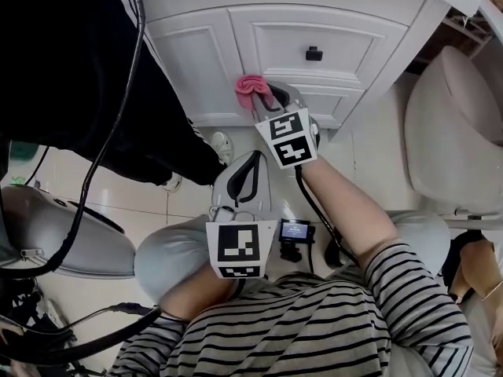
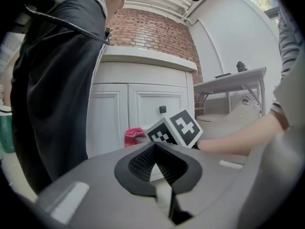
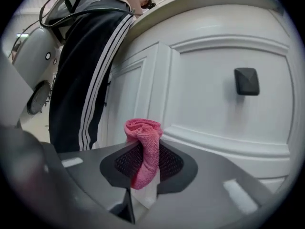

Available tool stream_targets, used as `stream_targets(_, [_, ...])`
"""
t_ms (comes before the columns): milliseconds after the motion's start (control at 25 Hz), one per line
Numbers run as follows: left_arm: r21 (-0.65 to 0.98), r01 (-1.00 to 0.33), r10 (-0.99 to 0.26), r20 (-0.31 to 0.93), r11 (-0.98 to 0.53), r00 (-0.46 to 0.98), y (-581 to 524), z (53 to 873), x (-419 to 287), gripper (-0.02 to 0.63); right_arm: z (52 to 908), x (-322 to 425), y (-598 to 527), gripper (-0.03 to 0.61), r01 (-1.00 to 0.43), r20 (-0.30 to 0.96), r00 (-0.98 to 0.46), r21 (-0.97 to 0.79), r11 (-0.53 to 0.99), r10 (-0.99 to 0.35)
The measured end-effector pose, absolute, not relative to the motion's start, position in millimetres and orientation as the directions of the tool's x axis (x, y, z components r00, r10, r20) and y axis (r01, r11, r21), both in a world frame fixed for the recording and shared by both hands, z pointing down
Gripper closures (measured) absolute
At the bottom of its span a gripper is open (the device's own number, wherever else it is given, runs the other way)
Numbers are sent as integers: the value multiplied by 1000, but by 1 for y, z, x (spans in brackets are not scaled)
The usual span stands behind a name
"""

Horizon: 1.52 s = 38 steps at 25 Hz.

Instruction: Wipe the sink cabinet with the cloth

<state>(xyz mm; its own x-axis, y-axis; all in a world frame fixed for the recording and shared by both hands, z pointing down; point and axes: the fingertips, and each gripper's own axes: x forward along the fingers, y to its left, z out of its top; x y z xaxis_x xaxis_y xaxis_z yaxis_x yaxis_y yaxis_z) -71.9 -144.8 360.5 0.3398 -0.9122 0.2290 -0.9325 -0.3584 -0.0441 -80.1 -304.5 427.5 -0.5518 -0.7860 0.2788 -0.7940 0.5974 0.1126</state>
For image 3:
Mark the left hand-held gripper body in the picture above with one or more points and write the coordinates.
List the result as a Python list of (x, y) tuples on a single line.
[(149, 5)]

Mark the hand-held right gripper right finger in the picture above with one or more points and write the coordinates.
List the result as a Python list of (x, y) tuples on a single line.
[(202, 175)]

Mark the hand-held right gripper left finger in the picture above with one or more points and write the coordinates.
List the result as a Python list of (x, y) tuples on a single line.
[(95, 166)]

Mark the pink cloth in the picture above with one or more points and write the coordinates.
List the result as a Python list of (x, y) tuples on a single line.
[(150, 147)]

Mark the white sink cabinet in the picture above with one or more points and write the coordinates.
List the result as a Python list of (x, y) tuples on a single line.
[(214, 108)]

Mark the black square cabinet knob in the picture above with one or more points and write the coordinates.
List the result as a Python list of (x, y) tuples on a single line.
[(247, 81)]

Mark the grey stone countertop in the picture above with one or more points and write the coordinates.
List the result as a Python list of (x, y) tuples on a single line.
[(190, 6)]

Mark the grey top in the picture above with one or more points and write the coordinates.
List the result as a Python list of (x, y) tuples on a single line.
[(95, 1)]

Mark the black trousers with white stripes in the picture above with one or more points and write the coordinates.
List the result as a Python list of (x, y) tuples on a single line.
[(83, 80)]

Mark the white rounded appliance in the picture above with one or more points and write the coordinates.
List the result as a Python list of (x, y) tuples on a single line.
[(33, 63)]

